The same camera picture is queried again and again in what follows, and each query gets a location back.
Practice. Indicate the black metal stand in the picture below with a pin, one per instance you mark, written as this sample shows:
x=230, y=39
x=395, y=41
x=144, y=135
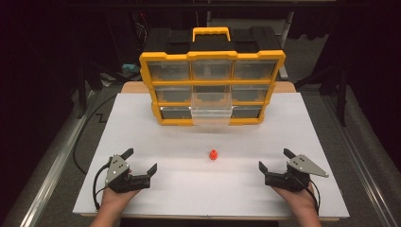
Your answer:
x=82, y=94
x=342, y=97

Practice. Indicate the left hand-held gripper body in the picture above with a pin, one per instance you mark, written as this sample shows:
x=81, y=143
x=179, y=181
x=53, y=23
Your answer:
x=118, y=176

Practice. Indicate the person's left hand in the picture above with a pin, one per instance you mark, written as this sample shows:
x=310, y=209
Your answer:
x=115, y=198

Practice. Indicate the set of clear drawers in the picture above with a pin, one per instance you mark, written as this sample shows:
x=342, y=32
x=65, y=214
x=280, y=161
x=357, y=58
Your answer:
x=168, y=71

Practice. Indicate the yellow and black organizer cabinet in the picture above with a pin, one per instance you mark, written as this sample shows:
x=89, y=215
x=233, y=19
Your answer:
x=212, y=55

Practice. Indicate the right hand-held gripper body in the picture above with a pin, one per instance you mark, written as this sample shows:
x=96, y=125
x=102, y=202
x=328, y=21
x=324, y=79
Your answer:
x=298, y=176

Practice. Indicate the person's right hand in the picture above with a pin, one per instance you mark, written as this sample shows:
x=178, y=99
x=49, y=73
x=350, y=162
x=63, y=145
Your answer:
x=298, y=199

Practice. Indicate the clear plastic organizer drawer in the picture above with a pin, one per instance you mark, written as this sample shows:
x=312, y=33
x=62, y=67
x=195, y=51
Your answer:
x=211, y=110

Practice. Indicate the teal object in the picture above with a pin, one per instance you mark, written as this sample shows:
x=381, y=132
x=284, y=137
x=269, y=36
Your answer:
x=130, y=68

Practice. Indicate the silver metal floor rail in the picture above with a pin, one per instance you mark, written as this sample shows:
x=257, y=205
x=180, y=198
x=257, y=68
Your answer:
x=359, y=160
x=53, y=164

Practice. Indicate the grey metal leg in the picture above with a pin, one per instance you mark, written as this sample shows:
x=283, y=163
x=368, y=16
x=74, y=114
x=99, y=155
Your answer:
x=285, y=47

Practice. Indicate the small red plastic cap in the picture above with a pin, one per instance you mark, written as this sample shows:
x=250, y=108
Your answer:
x=213, y=154

